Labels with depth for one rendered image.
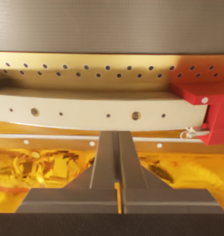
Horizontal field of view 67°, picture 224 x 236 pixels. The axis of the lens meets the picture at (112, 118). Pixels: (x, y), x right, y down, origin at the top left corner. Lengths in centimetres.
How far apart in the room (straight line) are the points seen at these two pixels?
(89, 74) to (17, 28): 11
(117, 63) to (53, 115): 12
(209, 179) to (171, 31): 33
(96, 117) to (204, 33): 18
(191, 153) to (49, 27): 38
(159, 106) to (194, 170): 23
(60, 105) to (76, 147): 17
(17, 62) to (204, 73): 30
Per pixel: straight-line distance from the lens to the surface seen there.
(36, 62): 29
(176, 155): 43
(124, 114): 25
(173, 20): 25
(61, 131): 40
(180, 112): 28
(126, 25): 24
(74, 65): 27
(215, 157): 47
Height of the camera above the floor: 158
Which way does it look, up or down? 26 degrees up
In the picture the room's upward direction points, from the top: 179 degrees counter-clockwise
